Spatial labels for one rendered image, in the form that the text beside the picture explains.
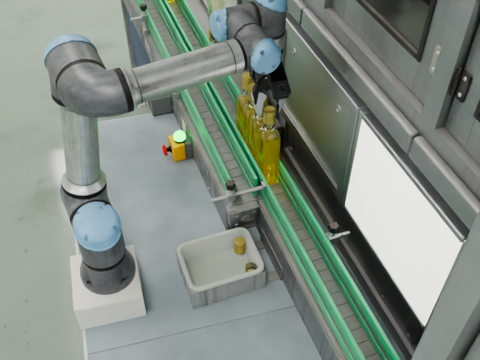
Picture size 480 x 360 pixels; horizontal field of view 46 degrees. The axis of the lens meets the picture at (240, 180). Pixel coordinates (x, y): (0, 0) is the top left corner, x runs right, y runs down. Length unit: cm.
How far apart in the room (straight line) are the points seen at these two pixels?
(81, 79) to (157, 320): 75
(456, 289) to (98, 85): 86
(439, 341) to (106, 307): 113
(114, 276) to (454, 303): 113
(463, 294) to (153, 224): 142
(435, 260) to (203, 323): 69
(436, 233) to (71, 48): 86
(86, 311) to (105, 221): 27
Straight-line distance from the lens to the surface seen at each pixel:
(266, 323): 165
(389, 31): 131
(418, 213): 128
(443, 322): 61
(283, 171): 173
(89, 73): 123
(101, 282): 159
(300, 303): 162
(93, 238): 146
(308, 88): 165
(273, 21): 144
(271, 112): 161
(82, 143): 143
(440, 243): 125
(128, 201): 196
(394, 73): 132
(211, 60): 126
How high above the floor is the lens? 218
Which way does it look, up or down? 46 degrees down
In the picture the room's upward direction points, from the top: straight up
